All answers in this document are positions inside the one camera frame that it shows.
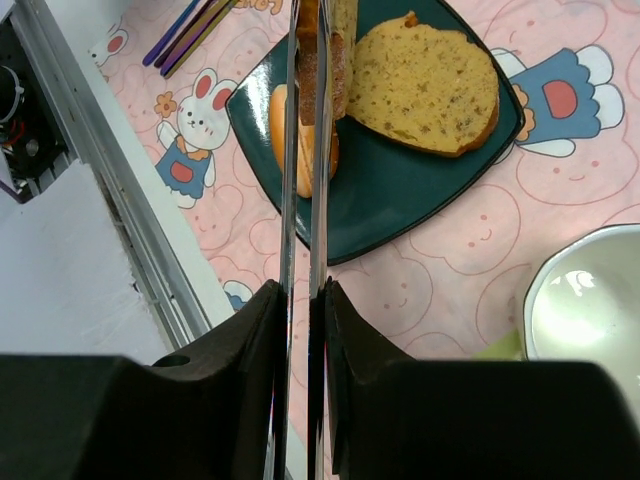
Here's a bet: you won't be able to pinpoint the light green mug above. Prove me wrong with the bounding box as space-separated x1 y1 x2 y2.
469 223 640 362

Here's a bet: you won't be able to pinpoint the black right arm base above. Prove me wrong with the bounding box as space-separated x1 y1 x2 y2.
1 21 69 203

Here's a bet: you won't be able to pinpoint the yellow cake bread slice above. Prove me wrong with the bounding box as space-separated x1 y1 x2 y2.
346 12 499 157

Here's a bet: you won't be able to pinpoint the aluminium table frame rail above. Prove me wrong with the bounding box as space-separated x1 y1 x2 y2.
8 1 234 348

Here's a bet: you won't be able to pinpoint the brown bread piece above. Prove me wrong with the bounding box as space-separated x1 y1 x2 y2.
294 0 359 127

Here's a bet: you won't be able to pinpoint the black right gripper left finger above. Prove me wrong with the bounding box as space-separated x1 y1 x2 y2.
1 281 283 479

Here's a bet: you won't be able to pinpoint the dark teal square plate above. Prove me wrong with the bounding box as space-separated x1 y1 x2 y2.
224 0 526 267

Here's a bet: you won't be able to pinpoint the pink cartoon placemat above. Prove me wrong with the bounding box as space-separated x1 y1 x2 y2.
90 1 639 358

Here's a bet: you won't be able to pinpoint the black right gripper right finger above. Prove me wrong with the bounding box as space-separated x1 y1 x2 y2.
325 281 639 479

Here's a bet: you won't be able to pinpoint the striped bread roll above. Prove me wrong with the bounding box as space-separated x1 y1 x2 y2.
269 84 339 198

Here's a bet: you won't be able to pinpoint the metal tongs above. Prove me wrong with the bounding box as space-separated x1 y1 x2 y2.
263 0 335 480

